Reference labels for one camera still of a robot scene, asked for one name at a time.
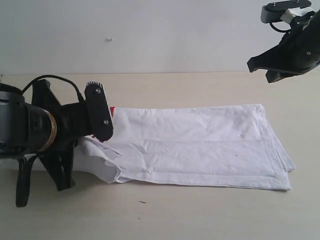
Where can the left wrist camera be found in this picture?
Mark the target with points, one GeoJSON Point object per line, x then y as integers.
{"type": "Point", "coordinates": [100, 116]}

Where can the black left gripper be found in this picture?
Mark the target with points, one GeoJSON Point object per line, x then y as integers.
{"type": "Point", "coordinates": [50, 130]}

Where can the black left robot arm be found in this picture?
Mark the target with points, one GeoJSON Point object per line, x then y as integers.
{"type": "Point", "coordinates": [12, 116]}

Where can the white t-shirt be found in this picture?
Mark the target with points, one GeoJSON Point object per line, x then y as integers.
{"type": "Point", "coordinates": [223, 146]}

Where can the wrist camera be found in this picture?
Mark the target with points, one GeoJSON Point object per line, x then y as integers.
{"type": "Point", "coordinates": [100, 116]}
{"type": "Point", "coordinates": [285, 11]}

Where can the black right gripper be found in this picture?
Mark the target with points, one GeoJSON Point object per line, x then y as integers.
{"type": "Point", "coordinates": [297, 54]}

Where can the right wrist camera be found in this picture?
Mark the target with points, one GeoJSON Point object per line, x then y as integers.
{"type": "Point", "coordinates": [285, 11]}

